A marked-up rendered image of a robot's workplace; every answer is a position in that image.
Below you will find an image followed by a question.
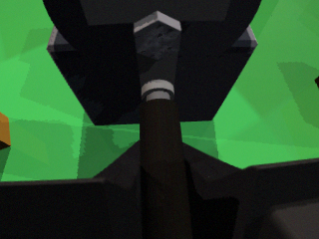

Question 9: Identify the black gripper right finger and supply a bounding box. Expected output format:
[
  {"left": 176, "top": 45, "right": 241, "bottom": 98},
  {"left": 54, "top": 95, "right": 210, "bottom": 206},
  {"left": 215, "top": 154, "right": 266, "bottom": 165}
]
[{"left": 182, "top": 142, "right": 319, "bottom": 239}]

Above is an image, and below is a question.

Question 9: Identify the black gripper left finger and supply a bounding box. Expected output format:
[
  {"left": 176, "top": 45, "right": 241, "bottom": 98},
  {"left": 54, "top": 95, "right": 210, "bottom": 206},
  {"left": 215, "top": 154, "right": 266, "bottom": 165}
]
[{"left": 0, "top": 140, "right": 143, "bottom": 239}]

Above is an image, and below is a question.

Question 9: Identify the orange block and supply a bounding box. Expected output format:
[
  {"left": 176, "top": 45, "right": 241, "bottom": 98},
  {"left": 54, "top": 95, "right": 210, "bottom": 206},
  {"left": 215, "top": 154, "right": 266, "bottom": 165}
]
[{"left": 0, "top": 113, "right": 11, "bottom": 149}]

